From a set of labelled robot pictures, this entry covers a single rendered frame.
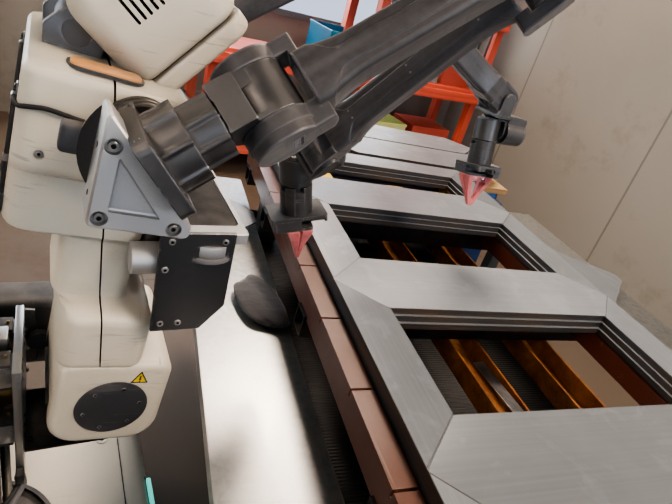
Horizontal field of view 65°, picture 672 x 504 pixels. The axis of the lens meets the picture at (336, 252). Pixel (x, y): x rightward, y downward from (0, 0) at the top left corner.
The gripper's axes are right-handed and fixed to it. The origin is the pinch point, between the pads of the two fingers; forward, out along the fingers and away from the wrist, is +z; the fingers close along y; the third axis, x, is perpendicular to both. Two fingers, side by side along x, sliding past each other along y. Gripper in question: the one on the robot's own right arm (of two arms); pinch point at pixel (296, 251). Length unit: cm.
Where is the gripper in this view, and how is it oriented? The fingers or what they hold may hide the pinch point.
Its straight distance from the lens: 99.2
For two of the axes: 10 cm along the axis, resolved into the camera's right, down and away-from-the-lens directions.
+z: -0.3, 8.4, 5.5
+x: 3.0, 5.3, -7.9
